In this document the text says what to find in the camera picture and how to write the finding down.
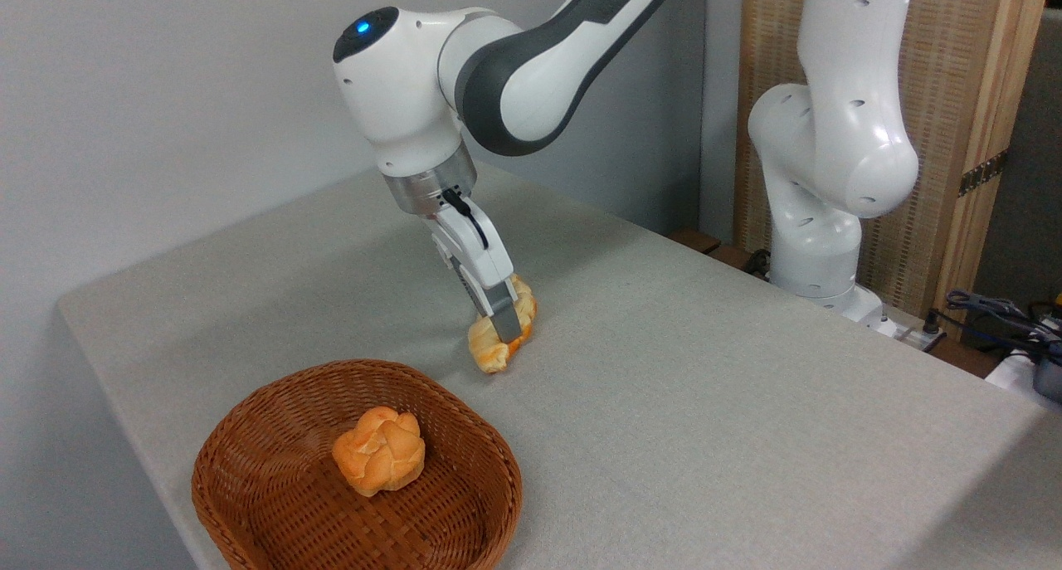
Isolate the brown wooden base board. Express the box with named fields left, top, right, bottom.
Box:
left=668, top=227, right=774, bottom=282

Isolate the white cloth bundle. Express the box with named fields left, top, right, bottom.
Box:
left=986, top=350, right=1062, bottom=413

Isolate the metal screen hinge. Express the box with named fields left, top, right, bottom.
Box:
left=958, top=150, right=1010, bottom=197

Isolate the long bread roll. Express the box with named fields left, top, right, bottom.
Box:
left=467, top=273, right=538, bottom=375

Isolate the blue and black cable bundle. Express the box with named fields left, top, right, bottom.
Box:
left=925, top=289, right=1062, bottom=363

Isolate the grey tablecloth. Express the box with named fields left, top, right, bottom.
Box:
left=56, top=157, right=1062, bottom=570

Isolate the woven wooden folding screen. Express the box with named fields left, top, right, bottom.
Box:
left=734, top=0, right=1051, bottom=322

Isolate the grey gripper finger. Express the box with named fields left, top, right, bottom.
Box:
left=486, top=284, right=524, bottom=344
left=449, top=256, right=492, bottom=316

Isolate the brown wicker basket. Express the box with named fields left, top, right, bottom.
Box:
left=191, top=358, right=524, bottom=570

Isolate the round knotted bread roll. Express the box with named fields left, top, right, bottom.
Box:
left=332, top=407, right=426, bottom=497

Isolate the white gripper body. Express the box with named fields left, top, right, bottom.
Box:
left=427, top=198, right=515, bottom=295

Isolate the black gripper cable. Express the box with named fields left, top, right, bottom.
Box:
left=442, top=188, right=490, bottom=250

